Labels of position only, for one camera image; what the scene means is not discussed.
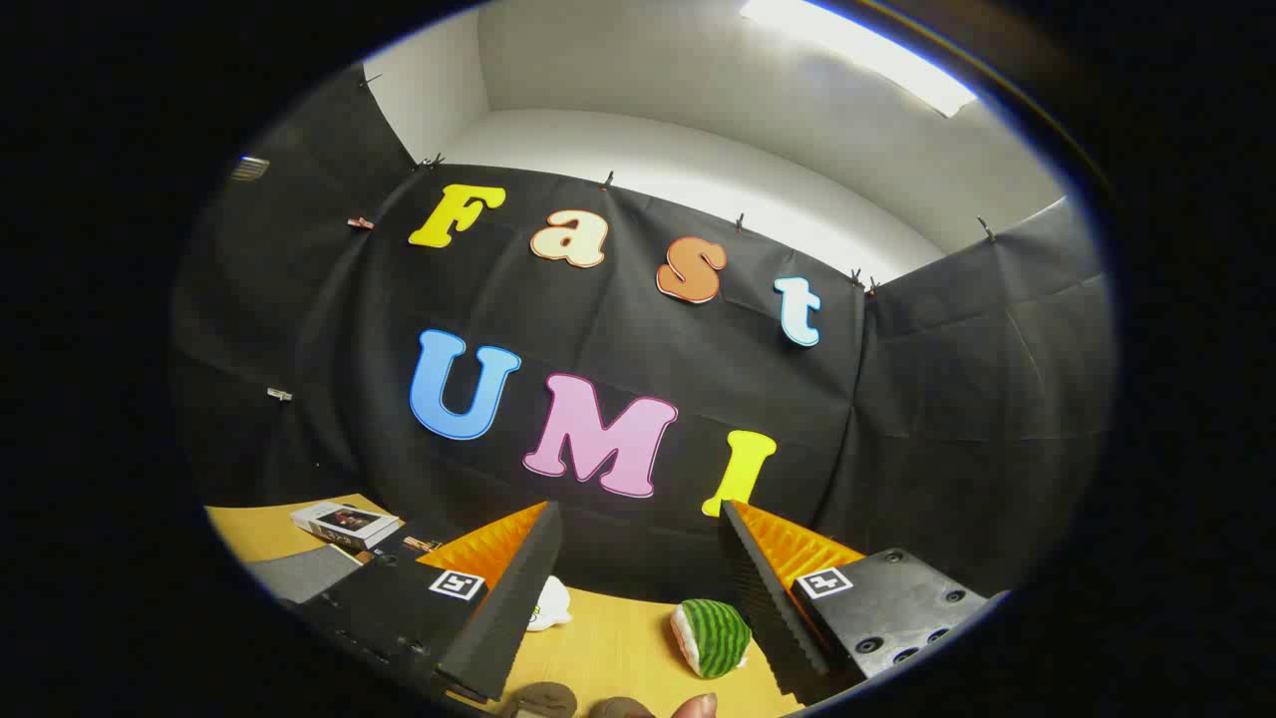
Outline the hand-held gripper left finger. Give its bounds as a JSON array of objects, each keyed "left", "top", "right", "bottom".
[{"left": 299, "top": 501, "right": 564, "bottom": 704}]

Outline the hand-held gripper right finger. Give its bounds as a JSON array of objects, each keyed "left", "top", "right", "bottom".
[{"left": 720, "top": 501, "right": 1008, "bottom": 707}]

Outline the fabric storage box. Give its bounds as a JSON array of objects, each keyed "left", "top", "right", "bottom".
[{"left": 244, "top": 543, "right": 365, "bottom": 606}]

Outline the white plush toy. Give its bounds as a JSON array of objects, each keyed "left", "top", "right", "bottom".
[{"left": 526, "top": 576, "right": 574, "bottom": 632}]

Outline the watermelon slice plush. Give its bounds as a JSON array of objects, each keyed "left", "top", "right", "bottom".
[{"left": 670, "top": 598, "right": 752, "bottom": 679}]

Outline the white book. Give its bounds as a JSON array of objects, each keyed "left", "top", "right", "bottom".
[{"left": 291, "top": 502, "right": 402, "bottom": 551}]

